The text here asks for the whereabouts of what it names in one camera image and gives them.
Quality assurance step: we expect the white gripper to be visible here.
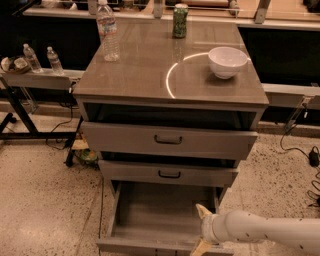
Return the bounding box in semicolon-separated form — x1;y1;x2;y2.
190;204;218;256

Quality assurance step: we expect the grey bottom drawer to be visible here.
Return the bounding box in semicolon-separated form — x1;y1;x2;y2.
96;181;235;256

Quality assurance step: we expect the grey drawer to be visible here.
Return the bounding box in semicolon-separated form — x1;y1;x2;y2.
81;122;257;160
99;160;238;187
96;181;235;256

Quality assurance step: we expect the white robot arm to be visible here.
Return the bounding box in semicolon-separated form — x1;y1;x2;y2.
190;204;320;256

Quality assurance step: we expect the grey middle drawer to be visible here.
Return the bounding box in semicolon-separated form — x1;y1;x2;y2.
99;160;238;187

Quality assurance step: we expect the grey top drawer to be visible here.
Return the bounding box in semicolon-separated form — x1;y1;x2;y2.
81;122;257;160

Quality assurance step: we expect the grey drawer cabinet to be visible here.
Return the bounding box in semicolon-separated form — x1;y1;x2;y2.
72;18;270;201

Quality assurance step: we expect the black power adapter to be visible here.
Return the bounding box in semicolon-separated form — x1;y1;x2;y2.
308;146;320;167

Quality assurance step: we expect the green bag under table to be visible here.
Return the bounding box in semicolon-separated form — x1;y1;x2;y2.
75;149;98;164

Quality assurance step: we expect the white ceramic bowl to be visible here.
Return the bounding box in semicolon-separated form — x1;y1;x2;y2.
208;47;248;79

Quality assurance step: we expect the green soda can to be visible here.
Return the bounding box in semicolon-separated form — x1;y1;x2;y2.
172;3;188;38

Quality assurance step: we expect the small water bottle right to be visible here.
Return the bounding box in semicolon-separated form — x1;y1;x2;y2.
47;46;64;75

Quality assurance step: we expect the small water bottle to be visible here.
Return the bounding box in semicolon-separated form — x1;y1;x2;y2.
23;43;43;73
47;46;64;75

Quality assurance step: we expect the large clear water bottle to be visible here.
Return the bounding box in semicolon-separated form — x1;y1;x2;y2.
96;0;120;62

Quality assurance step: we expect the small water bottle left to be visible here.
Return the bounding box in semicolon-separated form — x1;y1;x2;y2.
23;43;43;73

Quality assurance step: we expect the bowl with snacks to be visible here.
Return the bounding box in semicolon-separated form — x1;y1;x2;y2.
1;56;30;74

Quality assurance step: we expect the black frame side table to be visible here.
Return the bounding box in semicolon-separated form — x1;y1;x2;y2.
0;72;83;167

